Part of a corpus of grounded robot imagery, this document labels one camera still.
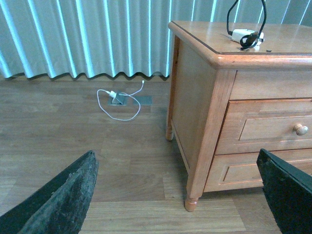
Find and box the white floor charger plug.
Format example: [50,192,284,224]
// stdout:
[105,91,117,99]

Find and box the closed metal floor socket cover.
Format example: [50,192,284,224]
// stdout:
[133,96,153,106]

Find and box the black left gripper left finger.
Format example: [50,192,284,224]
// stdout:
[0,151,98,234]

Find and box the black charger cable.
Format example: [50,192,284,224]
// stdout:
[227,0,267,52]

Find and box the wooden drawer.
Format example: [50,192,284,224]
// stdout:
[204,149,312,192]
[215,99,312,155]

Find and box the grey pleated curtain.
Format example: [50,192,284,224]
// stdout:
[0,0,312,78]

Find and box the white charger adapter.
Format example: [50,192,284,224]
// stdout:
[227,29,264,50]

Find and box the white floor charger cable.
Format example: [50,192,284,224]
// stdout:
[97,80,145,121]

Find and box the wooden nightstand cabinet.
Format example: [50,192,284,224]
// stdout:
[166,20,312,212]

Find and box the open metal floor socket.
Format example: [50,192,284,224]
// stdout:
[108,92,126,106]

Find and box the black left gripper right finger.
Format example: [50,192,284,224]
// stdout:
[256,149,312,234]

